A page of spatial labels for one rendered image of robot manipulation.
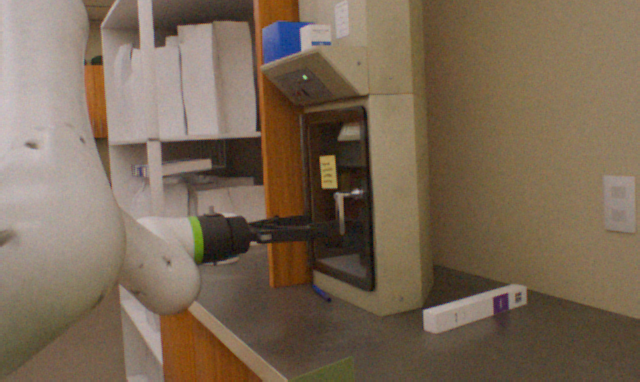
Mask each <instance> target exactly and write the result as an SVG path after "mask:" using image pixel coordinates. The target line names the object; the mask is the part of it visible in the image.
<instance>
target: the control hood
mask: <svg viewBox="0 0 640 382"><path fill-rule="evenodd" d="M306 67H308V68H309V69H310V70H311V71H312V72H313V73H314V75H315V76H316V77H317V78H318V79H319V80H320V81H321V82H322V83H323V84H324V85H325V86H326V87H327V88H328V89H329V92H330V93H331V94H332V95H333V96H330V97H325V98H319V99H314V100H308V101H303V102H296V101H295V100H294V99H293V98H292V97H291V96H290V95H289V94H288V93H287V92H286V91H285V90H284V88H283V87H282V86H281V85H280V84H279V82H278V81H277V80H276V79H275V78H274V77H276V76H280V75H282V74H285V73H289V72H292V71H295V70H299V69H302V68H306ZM260 69H261V71H262V72H263V73H264V74H265V75H266V76H267V77H268V78H269V79H270V80H271V81H272V82H273V83H274V84H275V85H276V86H277V87H278V88H279V90H280V91H281V92H282V93H283V94H284V95H285V96H286V97H287V98H288V99H289V100H290V101H291V102H292V103H293V104H294V105H296V106H305V105H311V104H317V103H323V102H329V101H334V100H340V99H346V98H352V97H358V96H364V95H368V93H369V81H368V61H367V48H366V46H332V45H318V46H315V47H312V48H309V49H306V50H304V51H301V52H298V53H295V54H293V55H290V56H287V57H284V58H282V59H280V60H277V61H274V62H271V63H269V64H266V65H263V66H261V67H260Z"/></svg>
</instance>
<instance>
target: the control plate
mask: <svg viewBox="0 0 640 382"><path fill-rule="evenodd" d="M303 75H305V76H306V77H307V79H305V78H304V77H303ZM295 77H296V78H298V79H299V81H297V80H296V79H295ZM274 78H275V79H276V80H277V81H278V82H279V84H280V85H281V86H282V87H283V88H284V90H285V91H286V92H287V93H288V94H289V95H290V96H291V97H292V98H293V99H294V100H295V101H296V102H303V101H308V100H314V99H319V98H325V97H330V96H333V95H332V94H331V93H330V92H329V89H328V88H327V87H326V86H325V85H324V84H323V83H322V82H321V81H320V80H319V79H318V78H317V77H316V76H315V75H314V73H313V72H312V71H311V70H310V69H309V68H308V67H306V68H302V69H299V70H295V71H292V72H289V73H285V74H282V75H280V76H276V77H274ZM318 87H320V88H321V90H319V91H318V90H317V89H318ZM302 88H303V89H304V90H305V91H306V92H307V93H308V94H309V95H310V96H306V95H305V94H304V93H303V92H302V91H301V90H300V89H302ZM313 88H315V89H316V91H313ZM308 89H310V90H311V92H308ZM297 91H298V92H300V93H301V96H298V95H297V93H296V92H297ZM292 93H294V94H295V95H296V96H294V95H293V94H292Z"/></svg>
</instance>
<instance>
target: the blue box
mask: <svg viewBox="0 0 640 382"><path fill-rule="evenodd" d="M309 25H316V24H315V23H303V22H282V21H278V22H276V23H274V24H272V25H270V26H268V27H266V28H264V29H263V30H262V36H263V54H264V65H266V64H269V63H271V62H274V61H277V60H280V59H282V58H284V57H287V56H290V55H293V54H295V53H298V52H301V34H300V29H302V28H304V27H306V26H309Z"/></svg>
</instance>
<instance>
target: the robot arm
mask: <svg viewBox="0 0 640 382"><path fill-rule="evenodd" d="M88 33H89V21H88V16H87V12H86V9H85V4H84V2H82V0H0V382H1V381H3V380H5V379H6V378H7V377H9V376H10V374H11V373H13V372H14V371H15V370H17V369H18V368H19V367H21V366H22V365H23V364H25V363H26V362H27V361H29V360H30V359H31V358H32V357H34V356H35V355H37V354H38V353H39V352H41V351H42V350H43V349H45V348H46V347H47V346H49V345H50V344H51V343H52V342H54V341H55V339H57V338H58V337H59V336H61V335H62V334H63V333H66V332H67V331H69V330H70V329H71V328H72V327H74V326H75V325H76V324H78V322H79V321H81V320H82V319H83V318H85V317H86V316H87V315H88V314H90V313H91V312H92V311H93V310H94V309H95V308H96V307H98V306H100V305H101V303H102V302H103V300H104V299H105V298H106V297H107V295H108V294H109V293H110V291H111V290H112V288H113V287H114V285H115V283H116V281H117V282H118V283H119V284H121V285H122V286H123V287H124V288H125V289H126V290H127V291H128V292H129V293H130V294H131V295H132V296H133V297H134V298H135V299H136V300H137V301H138V302H139V303H140V304H141V305H142V306H143V307H144V308H145V309H147V310H148V311H150V312H152V313H154V314H157V315H161V316H172V315H176V314H179V313H181V312H183V311H185V310H186V309H188V308H189V307H190V306H191V305H192V304H193V303H194V302H195V300H196V297H197V295H198V293H199V290H200V286H201V277H200V272H199V269H198V267H197V265H198V264H204V263H211V262H212V263H213V265H214V266H217V263H218V261H225V260H227V259H228V258H229V257H230V255H234V254H241V253H247V252H248V250H249V248H250V243H251V242H257V244H263V245H265V244H271V243H285V242H303V241H308V243H312V240H313V239H319V238H326V237H332V236H339V235H340V224H339V220H334V221H327V222H319V223H310V214H300V215H292V216H283V217H279V215H278V214H276V215H275V218H273V217H270V218H266V219H261V220H257V221H252V222H247V220H246V219H245V217H243V216H242V215H237V216H229V217H225V215H224V214H222V213H216V212H215V210H214V206H209V213H207V214H206V213H204V214H203V215H198V216H189V217H178V218H170V217H159V216H146V217H142V218H140V219H138V220H135V219H134V218H133V217H131V216H130V215H129V214H127V213H126V212H125V211H124V210H123V209H121V207H120V206H119V204H118V202H117V200H116V198H115V196H114V194H113V191H112V189H111V186H110V184H109V181H108V179H107V176H106V173H105V171H104V168H103V165H102V163H101V161H100V159H99V156H98V153H97V150H96V146H95V143H94V139H93V137H94V135H93V132H92V128H91V124H90V120H89V115H88V109H87V103H86V96H85V87H84V56H85V47H86V42H87V38H88Z"/></svg>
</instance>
